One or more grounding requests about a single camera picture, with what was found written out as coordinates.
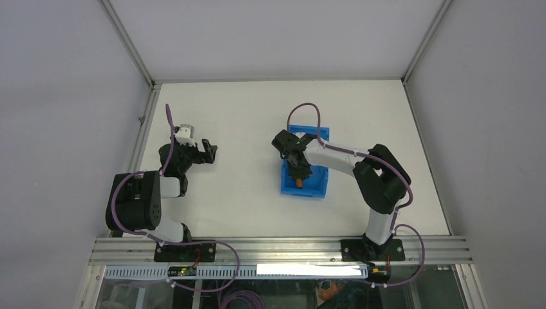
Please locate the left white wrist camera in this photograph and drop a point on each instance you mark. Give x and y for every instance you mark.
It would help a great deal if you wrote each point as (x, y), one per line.
(184, 134)

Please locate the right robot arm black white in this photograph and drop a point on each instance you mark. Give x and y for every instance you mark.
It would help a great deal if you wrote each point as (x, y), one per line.
(383, 183)

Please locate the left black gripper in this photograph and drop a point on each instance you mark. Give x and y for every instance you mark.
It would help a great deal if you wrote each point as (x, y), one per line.
(198, 154)

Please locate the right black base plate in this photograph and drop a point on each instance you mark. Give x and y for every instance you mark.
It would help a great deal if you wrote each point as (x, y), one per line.
(363, 251)

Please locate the aluminium frame post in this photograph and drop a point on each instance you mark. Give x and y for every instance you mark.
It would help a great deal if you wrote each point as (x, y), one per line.
(124, 37)
(430, 32)

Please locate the orange object below table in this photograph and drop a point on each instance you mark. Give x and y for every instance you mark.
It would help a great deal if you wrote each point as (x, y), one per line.
(326, 289)

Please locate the blue plastic bin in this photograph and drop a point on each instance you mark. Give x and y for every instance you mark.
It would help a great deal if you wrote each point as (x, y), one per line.
(316, 185)

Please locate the aluminium front rail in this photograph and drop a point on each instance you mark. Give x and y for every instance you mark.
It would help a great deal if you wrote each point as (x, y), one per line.
(431, 250)

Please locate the left aluminium frame post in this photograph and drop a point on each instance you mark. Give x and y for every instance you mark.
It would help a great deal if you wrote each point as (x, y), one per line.
(124, 37)

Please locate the right aluminium frame post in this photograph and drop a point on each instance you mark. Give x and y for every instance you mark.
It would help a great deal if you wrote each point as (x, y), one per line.
(430, 32)

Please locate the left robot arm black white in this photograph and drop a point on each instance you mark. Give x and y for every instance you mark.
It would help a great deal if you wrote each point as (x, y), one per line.
(135, 203)

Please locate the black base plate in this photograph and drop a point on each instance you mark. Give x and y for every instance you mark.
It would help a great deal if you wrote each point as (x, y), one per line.
(185, 254)
(363, 251)

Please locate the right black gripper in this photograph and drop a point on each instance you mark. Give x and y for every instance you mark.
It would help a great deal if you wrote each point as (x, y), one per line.
(294, 174)

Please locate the small black circuit board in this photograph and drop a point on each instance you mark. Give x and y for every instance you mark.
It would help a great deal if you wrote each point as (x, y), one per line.
(182, 272)

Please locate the white slotted cable duct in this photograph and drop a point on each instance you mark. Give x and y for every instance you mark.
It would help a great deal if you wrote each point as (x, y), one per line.
(260, 271)

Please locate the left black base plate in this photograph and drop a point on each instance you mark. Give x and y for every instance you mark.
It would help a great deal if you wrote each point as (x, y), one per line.
(185, 254)

